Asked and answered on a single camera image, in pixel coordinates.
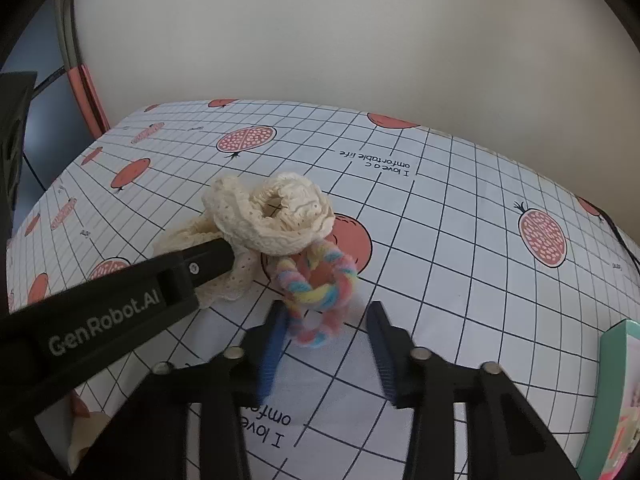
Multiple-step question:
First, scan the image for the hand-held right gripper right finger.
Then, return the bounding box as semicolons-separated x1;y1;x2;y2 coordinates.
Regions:
365;301;583;480

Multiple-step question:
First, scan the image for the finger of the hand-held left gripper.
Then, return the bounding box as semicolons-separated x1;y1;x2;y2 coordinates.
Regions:
171;237;236;307

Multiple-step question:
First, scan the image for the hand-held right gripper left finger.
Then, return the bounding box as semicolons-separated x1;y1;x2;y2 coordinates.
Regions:
100;302;292;480

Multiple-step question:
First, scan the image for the cream lace scrunchie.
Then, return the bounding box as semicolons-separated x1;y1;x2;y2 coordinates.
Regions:
202;172;336;256
152;215;261;306

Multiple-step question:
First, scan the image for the pastel rainbow scrunchie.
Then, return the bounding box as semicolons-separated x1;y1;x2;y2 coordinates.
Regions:
270;239;360;350

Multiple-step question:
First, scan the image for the teal shallow cardboard box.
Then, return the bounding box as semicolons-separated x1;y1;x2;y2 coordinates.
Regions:
580;319;640;480

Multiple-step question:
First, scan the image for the person's left hand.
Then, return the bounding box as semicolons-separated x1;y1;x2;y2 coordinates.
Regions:
65;391;119;476

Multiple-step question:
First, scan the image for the pink edged board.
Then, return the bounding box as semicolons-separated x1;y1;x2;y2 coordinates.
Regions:
52;0;111;138

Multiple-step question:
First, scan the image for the black cable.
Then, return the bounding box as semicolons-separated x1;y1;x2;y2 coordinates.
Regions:
602;212;640;273

